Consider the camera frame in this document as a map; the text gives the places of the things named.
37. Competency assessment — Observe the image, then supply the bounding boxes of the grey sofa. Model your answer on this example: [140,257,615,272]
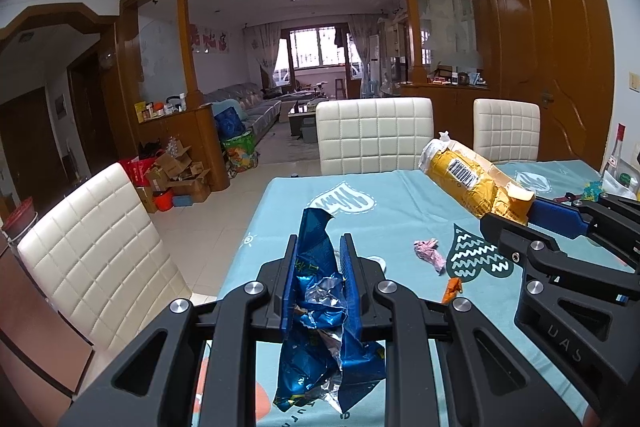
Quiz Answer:
[202,81,284,148]

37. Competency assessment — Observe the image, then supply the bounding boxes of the pink crumpled wrapper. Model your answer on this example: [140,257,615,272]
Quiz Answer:
[413,238,448,276]

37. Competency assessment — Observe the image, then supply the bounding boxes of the blue bag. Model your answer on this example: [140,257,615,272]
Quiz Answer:
[213,99,247,139]

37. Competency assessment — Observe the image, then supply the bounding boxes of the white standing air conditioner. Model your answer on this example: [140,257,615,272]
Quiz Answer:
[368,34,387,98]

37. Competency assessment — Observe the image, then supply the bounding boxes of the red paper bag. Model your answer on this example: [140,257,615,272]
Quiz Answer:
[118,156,156,188]

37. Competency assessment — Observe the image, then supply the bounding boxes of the orange crumpled wrapper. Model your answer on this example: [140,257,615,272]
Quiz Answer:
[442,277,464,305]

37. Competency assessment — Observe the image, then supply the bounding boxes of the colourful printed bag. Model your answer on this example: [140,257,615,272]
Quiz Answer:
[222,131,260,173]

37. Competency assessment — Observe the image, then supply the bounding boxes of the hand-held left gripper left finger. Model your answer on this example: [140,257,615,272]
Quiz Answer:
[57,232,301,427]

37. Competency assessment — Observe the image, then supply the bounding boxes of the wooden partition cabinet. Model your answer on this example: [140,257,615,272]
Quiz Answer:
[399,81,494,148]
[137,103,231,193]

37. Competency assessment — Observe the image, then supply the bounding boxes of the barred window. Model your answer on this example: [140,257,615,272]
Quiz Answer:
[288,26,349,69]

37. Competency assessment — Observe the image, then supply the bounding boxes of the blue foil wrapper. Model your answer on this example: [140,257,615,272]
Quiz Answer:
[272,206,389,416]

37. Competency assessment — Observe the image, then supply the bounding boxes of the wooden column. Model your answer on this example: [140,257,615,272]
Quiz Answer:
[394,0,427,83]
[172,0,204,106]

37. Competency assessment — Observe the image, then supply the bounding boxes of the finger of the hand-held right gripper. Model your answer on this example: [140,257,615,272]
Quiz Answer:
[479,212,640,309]
[530,193,640,268]

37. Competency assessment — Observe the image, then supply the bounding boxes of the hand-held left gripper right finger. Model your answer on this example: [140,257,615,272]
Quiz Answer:
[339,233,596,427]

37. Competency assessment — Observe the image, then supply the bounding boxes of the glass bottle red cap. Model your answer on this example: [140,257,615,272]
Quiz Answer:
[599,123,629,178]

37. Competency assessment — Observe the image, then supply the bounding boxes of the white quilted chair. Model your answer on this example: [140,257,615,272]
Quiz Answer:
[472,98,542,164]
[17,161,194,353]
[314,97,435,176]

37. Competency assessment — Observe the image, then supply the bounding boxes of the row of small boxes bottles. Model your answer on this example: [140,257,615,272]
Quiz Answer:
[133,92,189,123]

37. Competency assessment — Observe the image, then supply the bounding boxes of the dark coffee table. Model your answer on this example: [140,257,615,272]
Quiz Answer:
[287,99,321,138]

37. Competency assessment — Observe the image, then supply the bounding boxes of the dark wooden door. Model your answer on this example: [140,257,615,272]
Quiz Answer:
[0,86,66,208]

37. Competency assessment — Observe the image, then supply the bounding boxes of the red plastic basin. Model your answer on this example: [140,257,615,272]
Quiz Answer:
[2,196,39,233]

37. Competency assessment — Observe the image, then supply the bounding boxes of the pile of cardboard boxes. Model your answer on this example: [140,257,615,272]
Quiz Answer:
[134,141,214,213]

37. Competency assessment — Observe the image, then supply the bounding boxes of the white plastic bag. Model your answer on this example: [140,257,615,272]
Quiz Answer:
[602,166,640,198]

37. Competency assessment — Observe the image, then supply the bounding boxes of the patterned curtain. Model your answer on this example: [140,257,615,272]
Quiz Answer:
[348,14,374,80]
[244,24,289,90]

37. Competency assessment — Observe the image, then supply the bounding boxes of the glossy wooden door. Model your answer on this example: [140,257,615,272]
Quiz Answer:
[487,0,617,173]

